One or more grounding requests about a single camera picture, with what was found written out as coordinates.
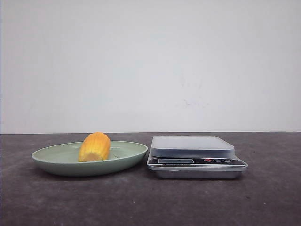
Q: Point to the yellow corn cob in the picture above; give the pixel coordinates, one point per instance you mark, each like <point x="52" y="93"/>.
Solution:
<point x="96" y="147"/>

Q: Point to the silver kitchen scale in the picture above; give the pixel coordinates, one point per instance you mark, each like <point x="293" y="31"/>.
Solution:
<point x="204" y="157"/>

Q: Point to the light green plate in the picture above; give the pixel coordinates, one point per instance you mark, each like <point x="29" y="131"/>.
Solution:
<point x="64" y="160"/>

